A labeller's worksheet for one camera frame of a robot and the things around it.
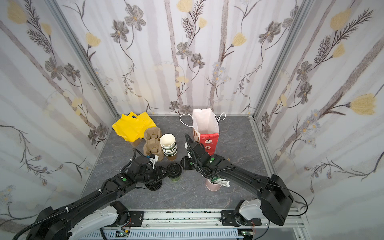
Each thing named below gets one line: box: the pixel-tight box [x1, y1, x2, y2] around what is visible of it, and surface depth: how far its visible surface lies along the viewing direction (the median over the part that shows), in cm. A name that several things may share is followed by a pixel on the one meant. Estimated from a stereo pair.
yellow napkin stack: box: [112, 111, 157, 143], surface depth 109 cm
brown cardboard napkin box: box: [132, 137, 141, 148], surface depth 103 cm
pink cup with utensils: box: [205, 177, 231, 192], surface depth 77 cm
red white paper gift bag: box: [179, 108, 227, 156], surface depth 87 cm
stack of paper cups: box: [159, 133, 178, 161], surface depth 86 cm
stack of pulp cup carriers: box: [143, 127, 164, 162], surface depth 92 cm
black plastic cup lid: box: [166, 162, 182, 179], surface depth 80 cm
